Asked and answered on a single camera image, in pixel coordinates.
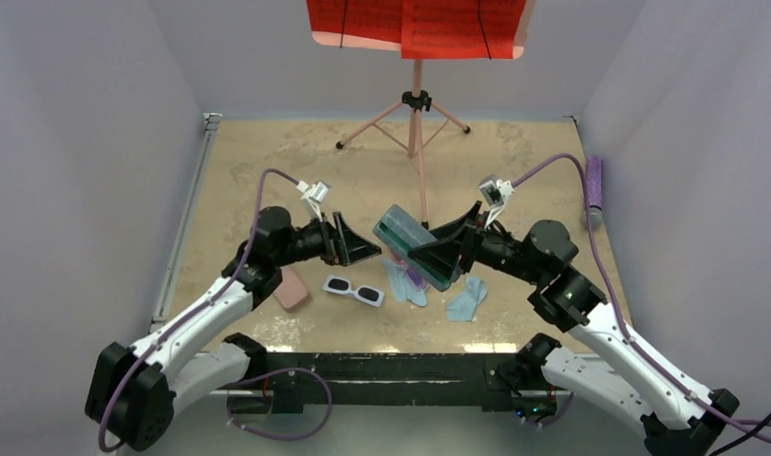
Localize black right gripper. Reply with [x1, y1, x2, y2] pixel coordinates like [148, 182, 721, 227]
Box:
[409, 200, 545, 285]

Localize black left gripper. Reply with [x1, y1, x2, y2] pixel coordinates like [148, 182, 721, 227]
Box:
[273, 211, 379, 268]

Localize grey glasses case green lining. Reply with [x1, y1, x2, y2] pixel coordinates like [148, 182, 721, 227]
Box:
[372, 204, 461, 292]

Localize blue cloth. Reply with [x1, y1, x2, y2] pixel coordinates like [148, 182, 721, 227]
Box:
[446, 276, 488, 322]
[383, 257, 428, 308]

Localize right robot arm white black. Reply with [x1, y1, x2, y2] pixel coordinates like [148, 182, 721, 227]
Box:
[408, 203, 740, 455]

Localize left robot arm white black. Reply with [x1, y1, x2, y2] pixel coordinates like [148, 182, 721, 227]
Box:
[85, 206, 382, 453]

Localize pink purple sunglasses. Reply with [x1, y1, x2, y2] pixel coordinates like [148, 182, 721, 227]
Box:
[391, 253, 430, 292]

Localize pink glasses case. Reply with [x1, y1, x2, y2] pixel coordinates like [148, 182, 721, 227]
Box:
[273, 266, 310, 314]

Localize pink music stand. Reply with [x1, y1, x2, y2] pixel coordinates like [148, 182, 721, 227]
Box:
[335, 59, 472, 228]

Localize purple microphone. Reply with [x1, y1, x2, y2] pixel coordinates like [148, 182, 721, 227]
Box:
[582, 156, 604, 229]

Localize white frame sunglasses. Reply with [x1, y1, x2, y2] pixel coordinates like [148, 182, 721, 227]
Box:
[322, 275, 385, 307]

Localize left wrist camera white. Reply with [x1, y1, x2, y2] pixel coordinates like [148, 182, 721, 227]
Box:
[296, 180, 330, 221]

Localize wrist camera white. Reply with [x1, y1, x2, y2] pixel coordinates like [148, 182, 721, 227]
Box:
[296, 180, 330, 221]
[479, 175, 515, 228]

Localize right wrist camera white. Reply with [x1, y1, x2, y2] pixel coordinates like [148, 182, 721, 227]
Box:
[479, 175, 515, 228]

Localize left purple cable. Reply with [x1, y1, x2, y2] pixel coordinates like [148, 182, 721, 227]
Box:
[98, 168, 302, 453]

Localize black base frame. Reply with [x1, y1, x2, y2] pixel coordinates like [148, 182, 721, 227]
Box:
[233, 352, 563, 421]

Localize aluminium rail left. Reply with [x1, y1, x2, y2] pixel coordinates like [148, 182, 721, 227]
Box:
[147, 112, 223, 334]

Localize purple cable loop bottom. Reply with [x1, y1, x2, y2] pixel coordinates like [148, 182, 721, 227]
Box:
[226, 369, 333, 443]

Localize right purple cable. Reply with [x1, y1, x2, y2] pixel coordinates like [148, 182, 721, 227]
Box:
[511, 153, 771, 449]

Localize black cable bottom right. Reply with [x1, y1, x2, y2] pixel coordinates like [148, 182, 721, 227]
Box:
[705, 399, 771, 456]

